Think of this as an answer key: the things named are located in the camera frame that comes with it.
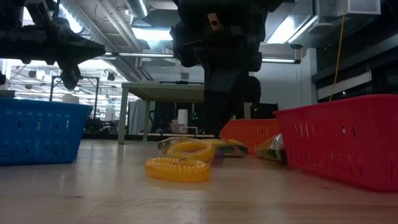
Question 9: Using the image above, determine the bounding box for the silver ventilation duct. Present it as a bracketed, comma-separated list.
[124, 0, 150, 19]

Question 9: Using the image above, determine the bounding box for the black cabinet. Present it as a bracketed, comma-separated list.
[250, 102, 279, 120]

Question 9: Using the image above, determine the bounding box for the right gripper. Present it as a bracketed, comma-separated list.
[169, 0, 281, 138]

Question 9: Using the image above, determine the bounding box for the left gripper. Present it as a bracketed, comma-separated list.
[18, 0, 107, 91]

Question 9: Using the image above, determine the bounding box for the black metal stand frame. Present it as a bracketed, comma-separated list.
[49, 75, 101, 121]

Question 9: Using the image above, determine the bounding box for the yellow-green snack bag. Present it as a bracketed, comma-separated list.
[254, 133, 288, 165]

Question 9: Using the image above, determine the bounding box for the yellow hanging cable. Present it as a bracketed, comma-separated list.
[328, 0, 349, 102]

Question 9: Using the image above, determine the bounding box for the long ceiling light strip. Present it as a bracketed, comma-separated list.
[102, 51, 302, 65]

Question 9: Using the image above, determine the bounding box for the rectangular ceiling light panel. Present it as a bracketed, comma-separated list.
[130, 27, 174, 42]

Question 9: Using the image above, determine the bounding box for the blue plastic basket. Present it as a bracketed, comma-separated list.
[0, 96, 94, 167]

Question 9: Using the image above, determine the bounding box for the orange plastic basket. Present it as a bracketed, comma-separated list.
[220, 118, 281, 156]

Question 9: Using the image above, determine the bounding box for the angled ceiling light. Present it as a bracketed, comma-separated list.
[266, 13, 319, 45]

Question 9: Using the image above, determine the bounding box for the yellow spiral coil wristband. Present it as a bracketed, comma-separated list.
[166, 140, 218, 164]
[144, 156, 212, 184]

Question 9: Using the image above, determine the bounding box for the red plastic basket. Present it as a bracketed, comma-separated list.
[272, 93, 398, 192]

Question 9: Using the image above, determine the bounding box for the white ceiling air unit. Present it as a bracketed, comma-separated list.
[316, 0, 382, 18]

